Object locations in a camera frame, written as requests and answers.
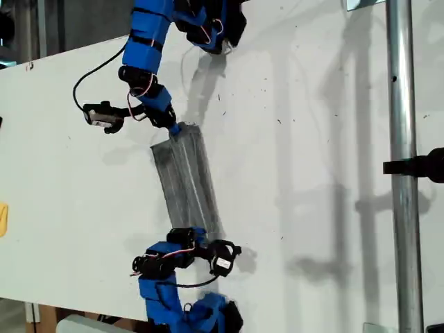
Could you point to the grey striped towel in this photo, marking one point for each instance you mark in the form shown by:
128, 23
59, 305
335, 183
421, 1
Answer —
189, 180

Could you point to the yellow object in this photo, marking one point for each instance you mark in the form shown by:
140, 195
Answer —
2, 220

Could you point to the black clamp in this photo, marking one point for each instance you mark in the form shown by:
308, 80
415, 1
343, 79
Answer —
419, 166

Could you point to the short black camera stalk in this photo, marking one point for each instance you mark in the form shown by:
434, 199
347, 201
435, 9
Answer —
132, 111

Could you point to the steel post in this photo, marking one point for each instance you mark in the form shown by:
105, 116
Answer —
404, 104

